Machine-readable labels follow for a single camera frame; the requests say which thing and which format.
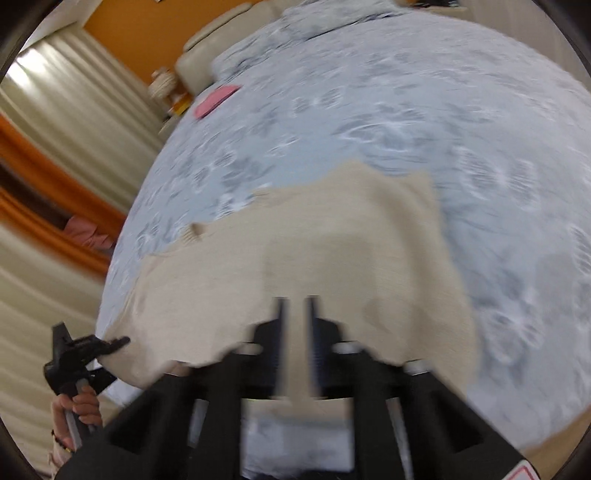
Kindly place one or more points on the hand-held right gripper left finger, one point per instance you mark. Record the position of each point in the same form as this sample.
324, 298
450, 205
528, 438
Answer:
278, 350

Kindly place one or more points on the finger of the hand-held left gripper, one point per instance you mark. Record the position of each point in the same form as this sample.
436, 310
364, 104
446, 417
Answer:
115, 345

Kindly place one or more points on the beige padded headboard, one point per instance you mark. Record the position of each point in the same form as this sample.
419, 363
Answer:
203, 60

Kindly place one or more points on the orange curtain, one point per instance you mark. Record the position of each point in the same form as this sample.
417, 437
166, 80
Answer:
46, 184

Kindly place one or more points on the person's left hand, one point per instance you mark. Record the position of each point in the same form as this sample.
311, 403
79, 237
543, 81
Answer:
90, 408

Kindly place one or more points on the grey butterfly print pillow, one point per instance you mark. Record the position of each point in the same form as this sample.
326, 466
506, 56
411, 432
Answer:
277, 41

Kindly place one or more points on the cream sweater with black hearts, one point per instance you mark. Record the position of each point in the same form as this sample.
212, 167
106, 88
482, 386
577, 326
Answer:
323, 240

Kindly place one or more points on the white feather table lamp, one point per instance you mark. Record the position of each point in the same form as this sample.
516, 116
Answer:
162, 84

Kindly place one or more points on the pink hot water bottle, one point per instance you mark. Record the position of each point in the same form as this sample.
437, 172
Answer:
212, 101

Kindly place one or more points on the person's left forearm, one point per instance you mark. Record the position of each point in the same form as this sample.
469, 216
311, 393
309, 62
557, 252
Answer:
57, 461

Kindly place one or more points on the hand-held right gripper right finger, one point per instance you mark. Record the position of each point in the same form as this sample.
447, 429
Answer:
317, 350

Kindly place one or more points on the beige curtain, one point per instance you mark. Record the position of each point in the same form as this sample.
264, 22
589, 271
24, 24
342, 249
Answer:
69, 101
37, 332

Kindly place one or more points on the orange tissue box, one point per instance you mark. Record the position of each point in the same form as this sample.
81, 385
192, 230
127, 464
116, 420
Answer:
181, 106

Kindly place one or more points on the grey butterfly print bed cover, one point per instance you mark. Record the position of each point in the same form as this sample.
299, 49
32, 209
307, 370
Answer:
415, 115

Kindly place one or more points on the pink hanging garment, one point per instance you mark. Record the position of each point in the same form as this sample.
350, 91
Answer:
90, 233

